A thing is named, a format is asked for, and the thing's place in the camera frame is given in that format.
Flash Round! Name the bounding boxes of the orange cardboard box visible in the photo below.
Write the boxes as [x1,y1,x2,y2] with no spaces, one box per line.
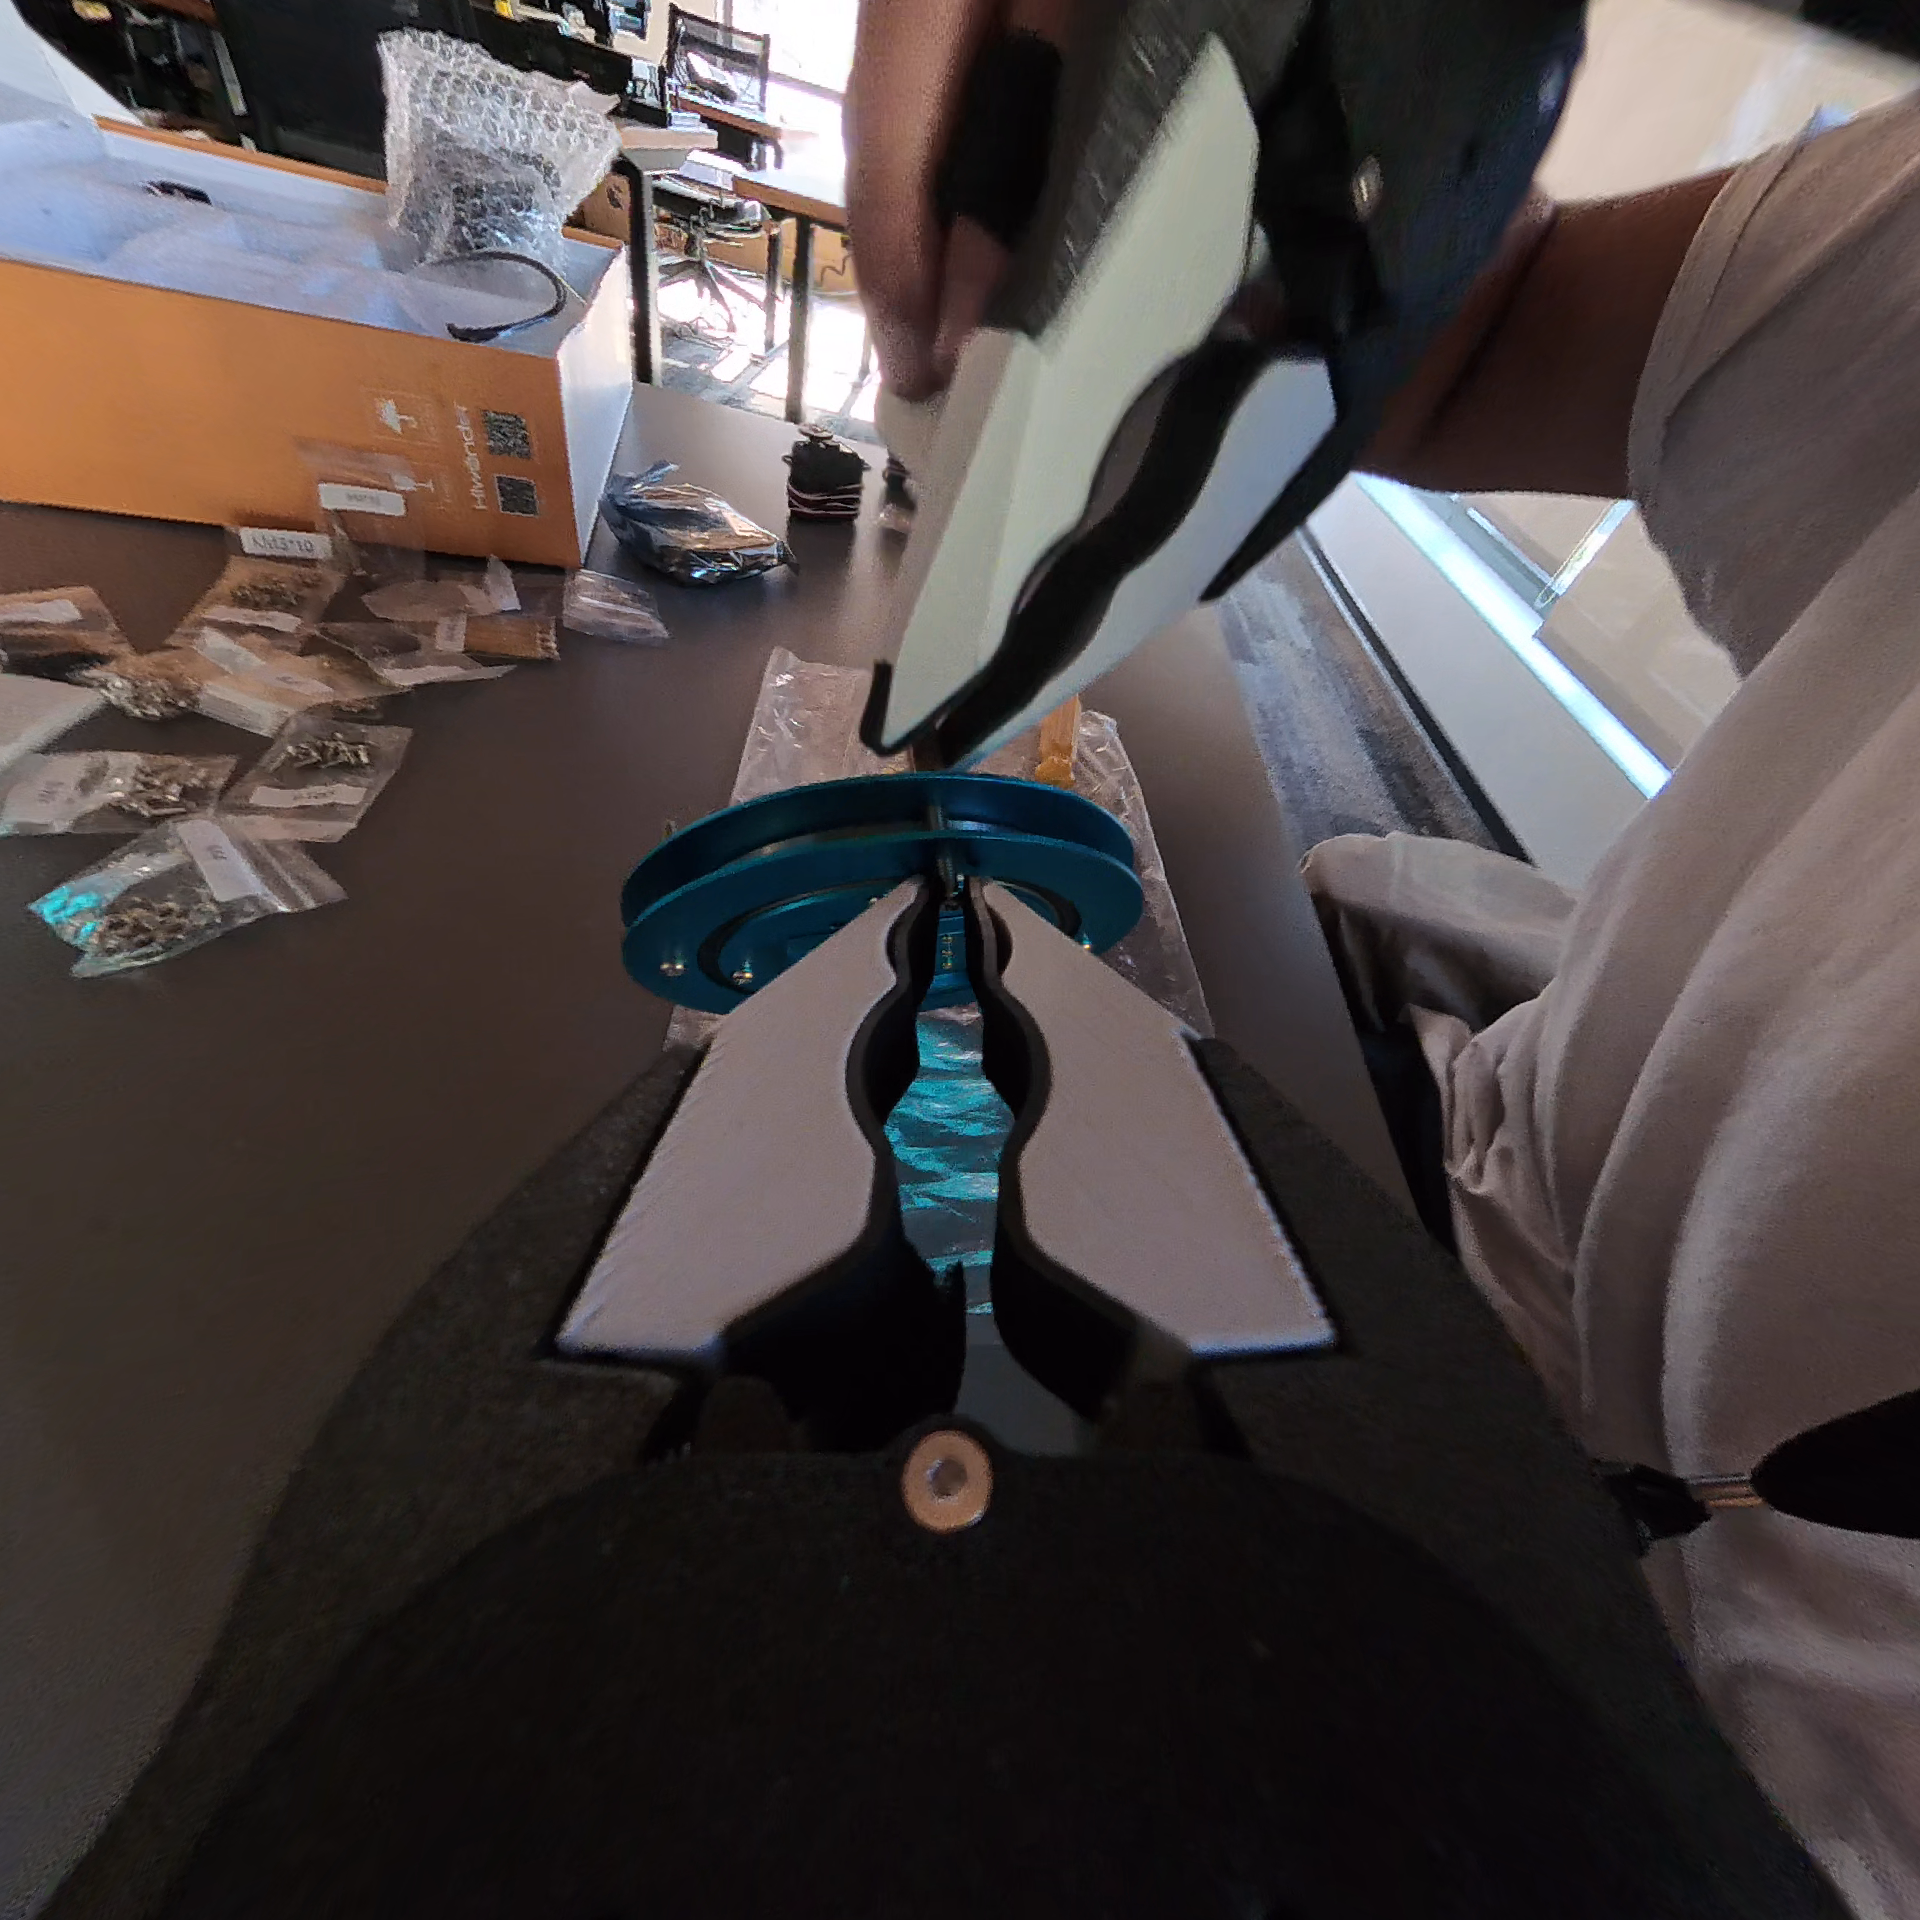
[0,119,636,568]

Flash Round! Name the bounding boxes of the black lanyard strap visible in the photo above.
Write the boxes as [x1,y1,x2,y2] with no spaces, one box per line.
[1599,1388,1920,1546]

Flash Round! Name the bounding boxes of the black cable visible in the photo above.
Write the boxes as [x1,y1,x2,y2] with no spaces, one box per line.
[445,246,572,344]

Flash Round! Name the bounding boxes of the pile of small screw bags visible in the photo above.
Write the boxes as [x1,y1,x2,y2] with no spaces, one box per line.
[0,441,672,981]

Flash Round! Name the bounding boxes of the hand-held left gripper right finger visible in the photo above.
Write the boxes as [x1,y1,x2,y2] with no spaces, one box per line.
[970,873,1338,1359]

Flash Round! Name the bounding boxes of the person's right forearm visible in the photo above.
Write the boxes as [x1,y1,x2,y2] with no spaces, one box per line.
[1352,165,1743,496]

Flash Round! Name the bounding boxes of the clear plastic bag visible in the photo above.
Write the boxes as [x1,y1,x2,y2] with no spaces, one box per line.
[667,644,1216,1320]

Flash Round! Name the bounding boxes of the blue metal turntable disc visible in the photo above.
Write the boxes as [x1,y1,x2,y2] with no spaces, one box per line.
[620,773,1146,1010]

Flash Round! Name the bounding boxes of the black servo motor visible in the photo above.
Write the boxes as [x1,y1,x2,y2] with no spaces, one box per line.
[785,423,873,528]

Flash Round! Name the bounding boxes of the black mesh office chair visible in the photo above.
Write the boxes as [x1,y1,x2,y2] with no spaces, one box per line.
[661,0,776,108]

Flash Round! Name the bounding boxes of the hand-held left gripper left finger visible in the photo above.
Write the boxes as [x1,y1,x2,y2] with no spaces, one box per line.
[555,873,944,1369]

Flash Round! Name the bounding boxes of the black wrapped bundle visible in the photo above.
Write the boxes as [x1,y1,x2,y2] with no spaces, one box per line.
[600,462,797,586]

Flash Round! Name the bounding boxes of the bubble wrap bundle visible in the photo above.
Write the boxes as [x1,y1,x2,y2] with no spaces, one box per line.
[375,28,625,272]

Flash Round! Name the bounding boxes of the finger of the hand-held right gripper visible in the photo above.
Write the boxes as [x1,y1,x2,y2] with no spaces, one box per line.
[919,351,1340,762]
[863,41,1265,757]

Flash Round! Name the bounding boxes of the person's right hand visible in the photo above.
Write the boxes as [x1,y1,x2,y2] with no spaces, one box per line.
[839,0,1087,402]

